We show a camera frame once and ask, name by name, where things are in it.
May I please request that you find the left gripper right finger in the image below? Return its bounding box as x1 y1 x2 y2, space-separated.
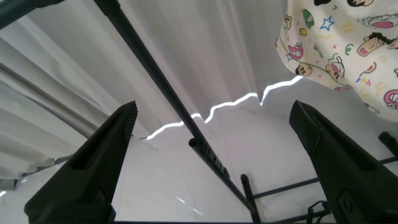
289 100 398 224

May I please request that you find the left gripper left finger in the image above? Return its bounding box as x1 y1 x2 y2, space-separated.
24 101 138 223

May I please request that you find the cream printed garment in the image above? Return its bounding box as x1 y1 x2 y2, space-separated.
275 0 398 124

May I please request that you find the black clothes rack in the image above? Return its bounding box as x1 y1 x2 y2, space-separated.
0 0 398 223

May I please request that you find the white curtain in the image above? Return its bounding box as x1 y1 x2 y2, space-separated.
0 17 150 190
24 0 304 141

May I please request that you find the black cable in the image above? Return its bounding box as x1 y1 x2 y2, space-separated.
306 200 331 223

